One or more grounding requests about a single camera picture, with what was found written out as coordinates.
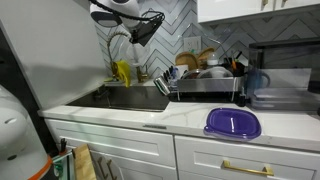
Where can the teal metal cart frame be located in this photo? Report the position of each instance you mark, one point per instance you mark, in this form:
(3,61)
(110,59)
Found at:
(63,165)

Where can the stainless steel sink basin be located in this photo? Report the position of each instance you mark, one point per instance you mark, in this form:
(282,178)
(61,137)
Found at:
(116,96)

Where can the white cabinet with drawers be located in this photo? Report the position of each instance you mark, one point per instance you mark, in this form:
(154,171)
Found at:
(133,146)

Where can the white wall outlet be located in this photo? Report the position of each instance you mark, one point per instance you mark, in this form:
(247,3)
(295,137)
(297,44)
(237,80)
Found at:
(192,44)

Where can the purple plastic container lid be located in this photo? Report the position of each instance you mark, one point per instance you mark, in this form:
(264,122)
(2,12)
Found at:
(233,123)

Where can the steel dish rack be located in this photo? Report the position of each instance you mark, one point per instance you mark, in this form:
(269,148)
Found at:
(206,85)

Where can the gold faucet lever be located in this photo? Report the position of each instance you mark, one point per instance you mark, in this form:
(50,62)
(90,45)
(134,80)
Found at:
(143,77)

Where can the pale plastic bowl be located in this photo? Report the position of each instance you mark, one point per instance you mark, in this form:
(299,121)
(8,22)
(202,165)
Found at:
(216,71)

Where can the clear baby bottle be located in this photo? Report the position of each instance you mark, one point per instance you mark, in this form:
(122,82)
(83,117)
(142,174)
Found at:
(212,59)

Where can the clear plastic storage bin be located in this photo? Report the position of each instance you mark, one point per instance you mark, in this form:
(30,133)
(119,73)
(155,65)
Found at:
(286,96)

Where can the steel utensil cup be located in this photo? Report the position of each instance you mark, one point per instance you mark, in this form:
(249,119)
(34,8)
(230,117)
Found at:
(162,85)

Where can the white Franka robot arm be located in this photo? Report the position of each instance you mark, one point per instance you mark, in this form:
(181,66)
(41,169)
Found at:
(16,133)

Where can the wooden cutting board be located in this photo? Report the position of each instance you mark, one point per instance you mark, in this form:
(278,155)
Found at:
(186,61)
(205,56)

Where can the white mug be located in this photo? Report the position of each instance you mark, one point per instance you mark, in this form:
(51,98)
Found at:
(181,70)

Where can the yellow sponge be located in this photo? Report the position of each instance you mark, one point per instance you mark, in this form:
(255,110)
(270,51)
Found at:
(108,80)

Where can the black utensil caddy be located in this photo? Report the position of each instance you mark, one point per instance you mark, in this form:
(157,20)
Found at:
(237,71)

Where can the gold spring neck faucet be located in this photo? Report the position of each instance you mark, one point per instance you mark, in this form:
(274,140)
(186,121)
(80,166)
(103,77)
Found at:
(136,75)

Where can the yellow rubber gloves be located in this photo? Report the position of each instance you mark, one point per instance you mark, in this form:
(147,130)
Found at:
(123,71)

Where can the white wall cabinet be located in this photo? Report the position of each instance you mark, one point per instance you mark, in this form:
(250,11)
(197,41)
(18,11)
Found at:
(233,8)

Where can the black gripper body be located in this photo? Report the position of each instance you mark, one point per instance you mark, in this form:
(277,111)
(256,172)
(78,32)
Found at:
(146,33)

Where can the wooden plank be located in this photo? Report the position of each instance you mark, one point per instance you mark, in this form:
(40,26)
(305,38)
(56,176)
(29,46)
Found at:
(83,163)

